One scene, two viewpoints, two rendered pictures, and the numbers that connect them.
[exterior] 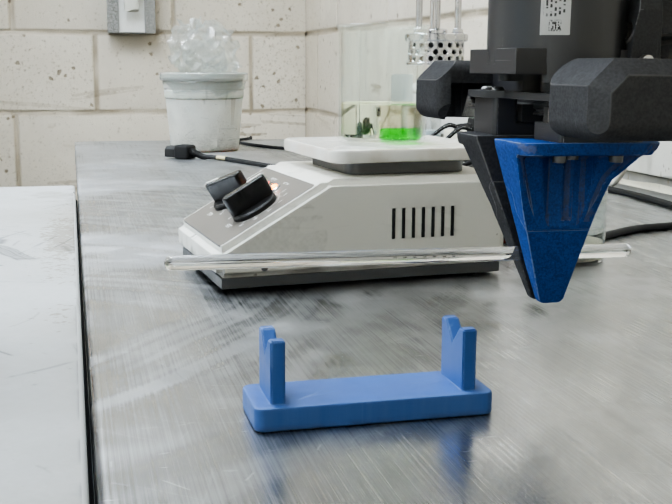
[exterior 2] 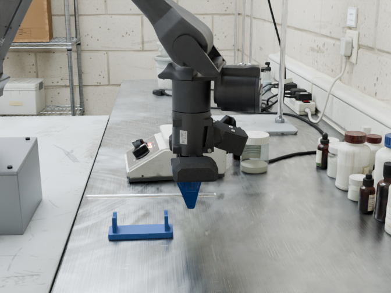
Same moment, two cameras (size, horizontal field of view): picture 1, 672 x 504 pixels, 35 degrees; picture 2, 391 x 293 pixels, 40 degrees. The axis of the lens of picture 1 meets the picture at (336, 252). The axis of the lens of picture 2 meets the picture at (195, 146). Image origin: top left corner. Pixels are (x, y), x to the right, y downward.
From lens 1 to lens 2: 46 cm
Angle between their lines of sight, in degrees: 11
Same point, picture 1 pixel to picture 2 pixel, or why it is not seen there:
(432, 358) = (173, 215)
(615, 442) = (196, 249)
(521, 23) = (176, 139)
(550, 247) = (188, 195)
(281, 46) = (227, 20)
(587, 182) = not seen: hidden behind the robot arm
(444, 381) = (162, 227)
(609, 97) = (177, 173)
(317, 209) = (159, 157)
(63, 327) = (76, 196)
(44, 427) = (57, 234)
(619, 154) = not seen: hidden behind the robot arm
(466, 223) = not seen: hidden behind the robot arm
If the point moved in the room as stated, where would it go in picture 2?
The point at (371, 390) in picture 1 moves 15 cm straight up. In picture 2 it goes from (141, 229) to (138, 136)
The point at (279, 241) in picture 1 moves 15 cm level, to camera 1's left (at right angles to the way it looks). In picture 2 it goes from (147, 167) to (75, 163)
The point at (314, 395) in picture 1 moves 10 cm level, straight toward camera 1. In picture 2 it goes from (125, 230) to (105, 261)
